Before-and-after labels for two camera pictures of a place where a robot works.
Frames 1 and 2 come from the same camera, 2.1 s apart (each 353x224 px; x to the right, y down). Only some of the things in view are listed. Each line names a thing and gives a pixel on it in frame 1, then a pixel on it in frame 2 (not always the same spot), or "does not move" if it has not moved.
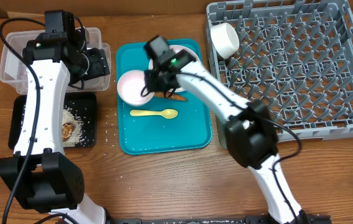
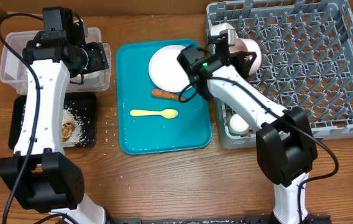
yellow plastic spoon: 167,113 does not move
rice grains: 76,139 does not move
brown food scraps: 66,130 does not move
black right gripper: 155,86 → 237,59
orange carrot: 173,96 does not move
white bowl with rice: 130,86 → 248,46
